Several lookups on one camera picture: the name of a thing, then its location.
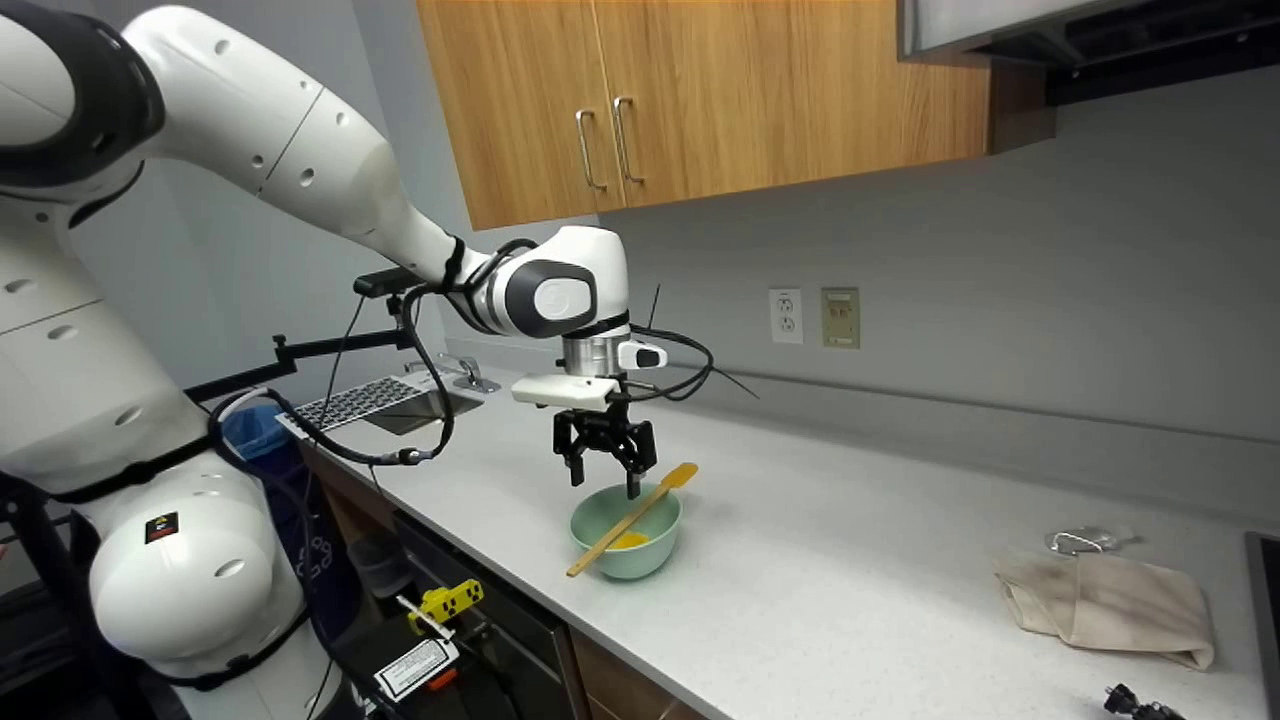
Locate black camera on stand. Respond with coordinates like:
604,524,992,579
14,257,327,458
352,269,425,317

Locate yellow food in bowl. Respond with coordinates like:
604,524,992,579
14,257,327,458
604,531,651,552

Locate small black object on counter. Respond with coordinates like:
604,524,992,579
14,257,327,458
1105,683,1185,720

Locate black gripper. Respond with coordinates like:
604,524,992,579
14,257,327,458
553,412,657,501

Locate beige folded cloth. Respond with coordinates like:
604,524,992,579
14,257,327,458
994,552,1214,669

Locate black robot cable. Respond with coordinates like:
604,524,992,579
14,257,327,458
205,234,716,473

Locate yellow black tool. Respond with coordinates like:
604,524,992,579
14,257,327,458
408,579,485,632

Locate wooden upper cabinet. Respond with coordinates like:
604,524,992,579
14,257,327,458
417,0,1057,229

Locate yellow wooden-handled spatula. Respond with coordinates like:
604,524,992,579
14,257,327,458
569,464,695,576

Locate black range hood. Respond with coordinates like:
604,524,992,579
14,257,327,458
899,0,1280,105

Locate white wall power outlet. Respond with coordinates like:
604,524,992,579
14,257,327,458
768,288,805,345

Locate beige wall switch plate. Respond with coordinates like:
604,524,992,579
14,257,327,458
819,288,861,347

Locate steel kitchen sink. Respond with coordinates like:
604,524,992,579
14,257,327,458
299,368,496,437

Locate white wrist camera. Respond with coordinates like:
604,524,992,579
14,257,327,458
513,332,669,412

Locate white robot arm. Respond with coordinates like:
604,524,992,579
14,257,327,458
0,0,651,720

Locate green mixing bowl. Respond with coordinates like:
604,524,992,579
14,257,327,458
569,485,683,579

